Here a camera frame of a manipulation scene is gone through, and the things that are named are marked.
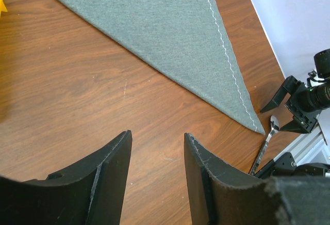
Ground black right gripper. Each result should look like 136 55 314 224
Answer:
260 75 321 134

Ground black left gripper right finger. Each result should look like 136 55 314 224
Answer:
184 133 329 224

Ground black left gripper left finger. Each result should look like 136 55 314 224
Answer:
1 130 132 224

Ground silver metal spoon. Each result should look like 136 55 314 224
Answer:
249 115 279 175

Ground grey cloth napkin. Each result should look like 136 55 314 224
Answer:
58 0 265 134

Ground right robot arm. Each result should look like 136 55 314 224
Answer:
249 49 329 175

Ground aluminium frame rail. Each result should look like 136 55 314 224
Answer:
274 125 329 166

